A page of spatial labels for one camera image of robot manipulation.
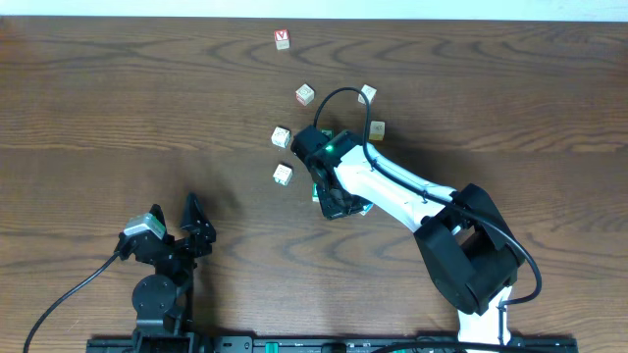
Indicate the wooden block green trim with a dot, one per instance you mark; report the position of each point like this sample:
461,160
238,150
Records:
366,209

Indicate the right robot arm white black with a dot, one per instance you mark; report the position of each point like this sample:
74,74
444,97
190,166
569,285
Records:
468,250

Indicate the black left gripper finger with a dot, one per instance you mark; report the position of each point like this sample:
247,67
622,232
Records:
193,218
156,220

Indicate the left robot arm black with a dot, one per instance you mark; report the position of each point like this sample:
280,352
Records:
163,301

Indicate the green J wooden block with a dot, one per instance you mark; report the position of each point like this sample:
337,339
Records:
328,132

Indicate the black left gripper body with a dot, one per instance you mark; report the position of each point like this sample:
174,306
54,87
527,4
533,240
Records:
183,253

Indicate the plain wooden block upper right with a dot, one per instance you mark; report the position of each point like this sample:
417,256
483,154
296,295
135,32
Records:
367,93

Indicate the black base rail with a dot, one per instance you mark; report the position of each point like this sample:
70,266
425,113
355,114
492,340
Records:
247,344

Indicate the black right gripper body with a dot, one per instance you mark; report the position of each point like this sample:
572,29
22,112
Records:
340,203

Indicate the wooden block red side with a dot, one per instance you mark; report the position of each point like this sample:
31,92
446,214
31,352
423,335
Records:
305,94

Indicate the green F wooden block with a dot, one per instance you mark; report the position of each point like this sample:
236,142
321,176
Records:
314,193

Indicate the red V wooden block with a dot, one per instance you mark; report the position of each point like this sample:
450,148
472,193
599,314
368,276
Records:
282,39

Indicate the wooden block yellow side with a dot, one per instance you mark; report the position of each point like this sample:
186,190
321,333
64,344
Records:
377,131

